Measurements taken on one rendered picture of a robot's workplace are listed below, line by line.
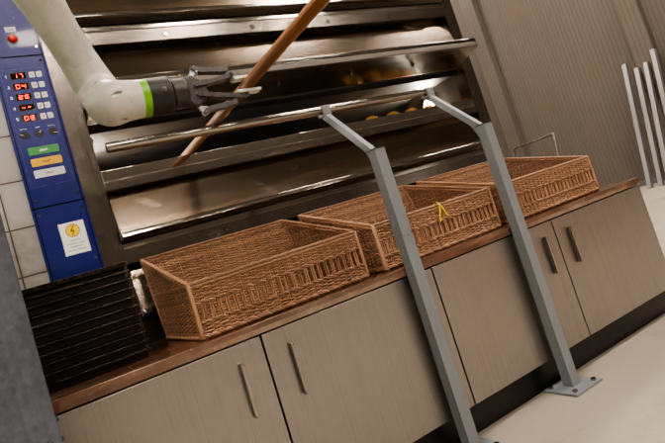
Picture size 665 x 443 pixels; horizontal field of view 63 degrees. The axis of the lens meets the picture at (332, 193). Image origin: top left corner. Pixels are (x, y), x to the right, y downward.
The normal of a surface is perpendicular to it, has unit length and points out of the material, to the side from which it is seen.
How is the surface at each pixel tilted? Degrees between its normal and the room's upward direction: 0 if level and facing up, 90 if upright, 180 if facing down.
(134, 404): 90
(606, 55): 90
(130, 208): 70
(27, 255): 90
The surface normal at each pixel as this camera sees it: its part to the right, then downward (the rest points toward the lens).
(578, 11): -0.83, 0.22
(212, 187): 0.33, -0.52
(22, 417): 0.48, -0.22
